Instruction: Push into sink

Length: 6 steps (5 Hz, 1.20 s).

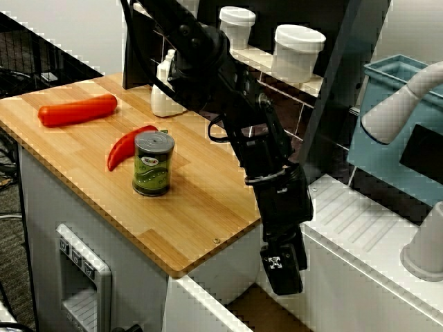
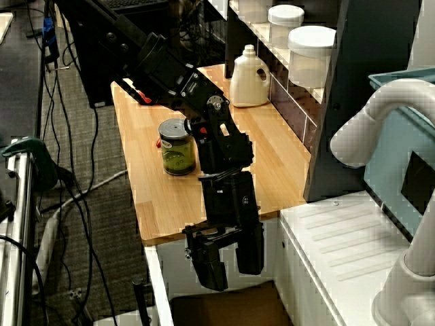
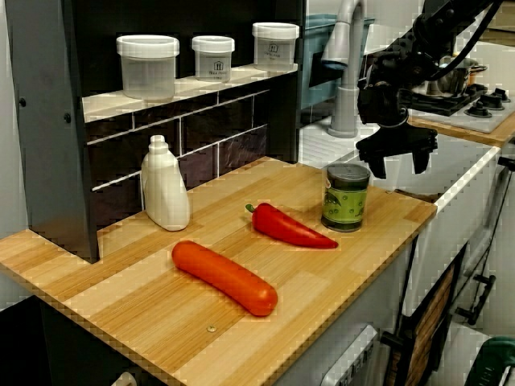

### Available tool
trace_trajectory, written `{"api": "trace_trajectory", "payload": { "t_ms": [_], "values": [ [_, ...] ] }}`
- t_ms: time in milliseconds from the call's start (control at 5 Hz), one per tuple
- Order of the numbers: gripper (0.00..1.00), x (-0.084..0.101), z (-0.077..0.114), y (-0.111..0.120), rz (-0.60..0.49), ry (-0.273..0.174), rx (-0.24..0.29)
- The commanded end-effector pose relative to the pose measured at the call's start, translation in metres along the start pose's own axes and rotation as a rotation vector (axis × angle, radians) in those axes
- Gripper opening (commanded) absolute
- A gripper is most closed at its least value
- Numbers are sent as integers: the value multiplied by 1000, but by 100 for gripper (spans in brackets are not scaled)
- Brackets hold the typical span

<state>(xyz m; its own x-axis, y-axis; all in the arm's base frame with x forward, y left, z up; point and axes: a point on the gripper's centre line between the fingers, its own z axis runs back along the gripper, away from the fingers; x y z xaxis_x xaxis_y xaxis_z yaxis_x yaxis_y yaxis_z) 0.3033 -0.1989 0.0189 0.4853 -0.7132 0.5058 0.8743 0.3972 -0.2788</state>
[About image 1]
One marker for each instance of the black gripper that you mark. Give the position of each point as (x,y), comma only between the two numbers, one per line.
(284,200)

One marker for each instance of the green toy can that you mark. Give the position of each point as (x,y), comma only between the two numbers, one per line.
(153,166)

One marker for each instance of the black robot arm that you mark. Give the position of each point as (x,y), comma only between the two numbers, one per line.
(207,52)

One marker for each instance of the white toy sink with drainboard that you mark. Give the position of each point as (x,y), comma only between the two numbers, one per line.
(346,276)

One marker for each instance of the blue plastic bin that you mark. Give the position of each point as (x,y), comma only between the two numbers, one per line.
(373,166)

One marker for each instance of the black rectangular pad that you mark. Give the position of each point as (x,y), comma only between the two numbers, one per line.
(425,152)

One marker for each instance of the white toy faucet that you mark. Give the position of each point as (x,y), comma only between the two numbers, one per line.
(394,110)

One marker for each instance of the black shelf unit tiled back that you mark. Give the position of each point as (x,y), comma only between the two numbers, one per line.
(346,69)

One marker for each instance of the red toy pepper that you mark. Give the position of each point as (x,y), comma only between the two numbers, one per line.
(121,148)

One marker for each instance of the white toy detergent bottle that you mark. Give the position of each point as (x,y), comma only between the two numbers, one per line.
(162,100)

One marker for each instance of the white toy dishwasher panel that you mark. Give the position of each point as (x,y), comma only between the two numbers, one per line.
(83,276)

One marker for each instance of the small translucent jar white lid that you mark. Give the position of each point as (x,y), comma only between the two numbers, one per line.
(237,27)

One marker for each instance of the white toy kitchen cabinet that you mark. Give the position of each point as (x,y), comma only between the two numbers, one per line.
(45,207)

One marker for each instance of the orange toy sausage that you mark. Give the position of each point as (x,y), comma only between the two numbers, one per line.
(78,110)

